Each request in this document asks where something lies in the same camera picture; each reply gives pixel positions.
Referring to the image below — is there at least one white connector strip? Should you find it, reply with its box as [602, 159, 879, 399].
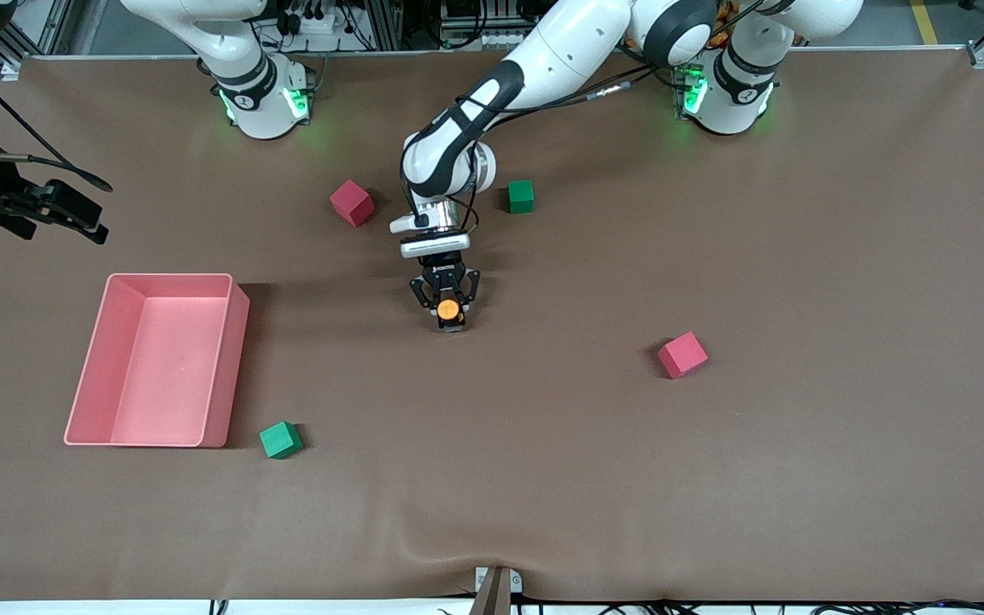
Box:
[449, 32, 531, 50]

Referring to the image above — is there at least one aluminium frame post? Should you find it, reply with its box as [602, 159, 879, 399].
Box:
[368, 0, 405, 50]

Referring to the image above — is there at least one red foam cube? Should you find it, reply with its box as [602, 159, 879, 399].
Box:
[657, 331, 710, 380]
[329, 179, 376, 228]

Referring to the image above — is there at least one grey metal mount bracket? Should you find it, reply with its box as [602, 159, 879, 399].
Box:
[473, 566, 524, 615]

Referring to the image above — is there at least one brown table mat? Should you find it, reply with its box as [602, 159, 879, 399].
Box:
[0, 47, 984, 604]

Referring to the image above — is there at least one white power strip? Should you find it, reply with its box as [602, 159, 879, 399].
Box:
[281, 0, 341, 35]

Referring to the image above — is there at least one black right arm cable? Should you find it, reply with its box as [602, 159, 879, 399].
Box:
[0, 38, 114, 194]

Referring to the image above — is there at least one pink plastic bin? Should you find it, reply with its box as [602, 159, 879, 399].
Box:
[63, 272, 251, 448]

